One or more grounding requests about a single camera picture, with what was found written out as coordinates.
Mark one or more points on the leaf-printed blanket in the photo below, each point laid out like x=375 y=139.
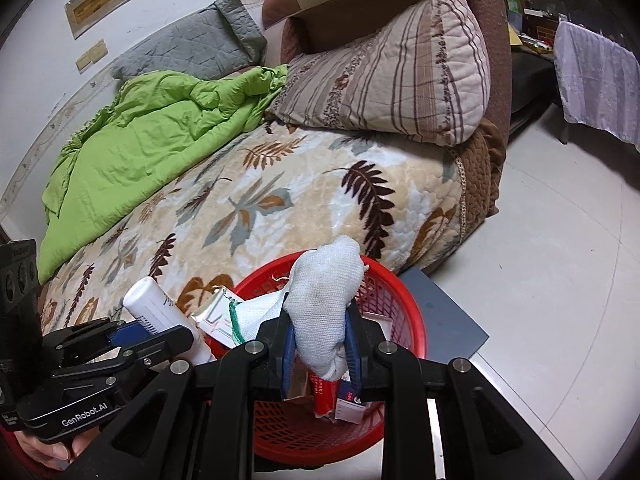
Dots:
x=300 y=185

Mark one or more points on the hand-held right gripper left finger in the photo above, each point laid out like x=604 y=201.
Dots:
x=287 y=360

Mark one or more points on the green quilt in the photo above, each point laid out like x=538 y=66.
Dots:
x=150 y=135

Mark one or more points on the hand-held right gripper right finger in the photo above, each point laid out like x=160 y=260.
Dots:
x=354 y=360

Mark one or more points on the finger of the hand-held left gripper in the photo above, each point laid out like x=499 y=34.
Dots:
x=85 y=340
x=167 y=342

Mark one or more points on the white plastic tube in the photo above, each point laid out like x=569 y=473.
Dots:
x=155 y=310

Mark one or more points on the white green-lined carton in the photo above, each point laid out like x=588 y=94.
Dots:
x=212 y=317

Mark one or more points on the white knit glove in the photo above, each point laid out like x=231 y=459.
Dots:
x=325 y=300

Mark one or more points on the grey flat board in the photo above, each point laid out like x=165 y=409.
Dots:
x=440 y=320

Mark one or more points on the large yellow wall paper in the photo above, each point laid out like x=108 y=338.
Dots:
x=97 y=2

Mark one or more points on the red plastic mesh basket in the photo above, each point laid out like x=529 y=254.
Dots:
x=300 y=435

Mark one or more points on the striped beige pillow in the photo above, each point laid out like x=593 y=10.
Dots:
x=390 y=75

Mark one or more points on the person's left hand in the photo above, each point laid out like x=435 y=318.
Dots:
x=55 y=452

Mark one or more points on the dark wooden shelf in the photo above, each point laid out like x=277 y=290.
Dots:
x=540 y=15

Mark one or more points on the lavender tablecloth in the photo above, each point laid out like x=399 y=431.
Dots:
x=600 y=85

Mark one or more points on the small yellow wall paper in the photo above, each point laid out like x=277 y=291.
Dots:
x=92 y=56

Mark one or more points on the black seat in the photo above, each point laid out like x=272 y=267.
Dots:
x=530 y=80

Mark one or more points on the grey quilted pillow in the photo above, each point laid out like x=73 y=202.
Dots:
x=190 y=40

